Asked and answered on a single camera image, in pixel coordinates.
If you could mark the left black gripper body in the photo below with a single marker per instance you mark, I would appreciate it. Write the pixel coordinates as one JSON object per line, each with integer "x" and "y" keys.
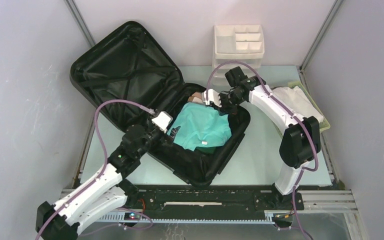
{"x": 165, "y": 137}

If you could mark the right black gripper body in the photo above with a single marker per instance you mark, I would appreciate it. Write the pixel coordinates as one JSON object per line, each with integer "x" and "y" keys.
{"x": 229, "y": 102}

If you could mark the turquoise t-shirt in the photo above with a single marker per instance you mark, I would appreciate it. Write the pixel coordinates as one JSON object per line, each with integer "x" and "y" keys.
{"x": 201, "y": 126}

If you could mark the white garment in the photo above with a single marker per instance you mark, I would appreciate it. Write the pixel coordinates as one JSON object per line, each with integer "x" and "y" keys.
{"x": 287, "y": 96}

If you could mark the black ribbed hard-shell suitcase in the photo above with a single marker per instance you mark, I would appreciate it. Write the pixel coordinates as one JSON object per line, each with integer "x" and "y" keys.
{"x": 129, "y": 64}

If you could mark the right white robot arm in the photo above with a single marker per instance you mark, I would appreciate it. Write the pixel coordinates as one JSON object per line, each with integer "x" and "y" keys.
{"x": 300, "y": 141}

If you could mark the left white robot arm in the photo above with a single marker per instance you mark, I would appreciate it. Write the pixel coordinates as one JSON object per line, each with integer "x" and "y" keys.
{"x": 106, "y": 190}

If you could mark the pink brown small box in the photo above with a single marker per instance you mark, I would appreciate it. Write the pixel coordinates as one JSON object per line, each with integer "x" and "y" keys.
{"x": 200, "y": 95}

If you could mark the dark green folded garment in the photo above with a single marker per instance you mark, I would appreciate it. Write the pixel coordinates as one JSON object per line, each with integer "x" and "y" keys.
{"x": 207, "y": 150}

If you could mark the white plastic drawer organizer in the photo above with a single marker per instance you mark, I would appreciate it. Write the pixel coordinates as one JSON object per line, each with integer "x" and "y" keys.
{"x": 241, "y": 42}

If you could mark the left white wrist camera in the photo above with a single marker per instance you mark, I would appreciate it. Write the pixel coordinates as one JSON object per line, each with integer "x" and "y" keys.
{"x": 162, "y": 121}

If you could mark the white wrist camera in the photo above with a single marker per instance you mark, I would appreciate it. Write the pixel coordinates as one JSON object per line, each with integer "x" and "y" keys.
{"x": 162, "y": 121}
{"x": 210, "y": 97}

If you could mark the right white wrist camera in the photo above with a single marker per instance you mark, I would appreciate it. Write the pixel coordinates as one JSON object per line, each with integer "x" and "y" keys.
{"x": 210, "y": 97}

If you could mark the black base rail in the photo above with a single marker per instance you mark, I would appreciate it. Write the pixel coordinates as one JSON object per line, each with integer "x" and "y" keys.
{"x": 186, "y": 213}

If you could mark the grey slotted cable duct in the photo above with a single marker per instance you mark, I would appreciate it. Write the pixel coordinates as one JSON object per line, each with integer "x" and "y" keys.
{"x": 119, "y": 217}

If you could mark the aluminium frame rail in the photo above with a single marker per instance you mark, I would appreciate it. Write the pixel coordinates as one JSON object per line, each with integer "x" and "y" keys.
{"x": 328, "y": 200}

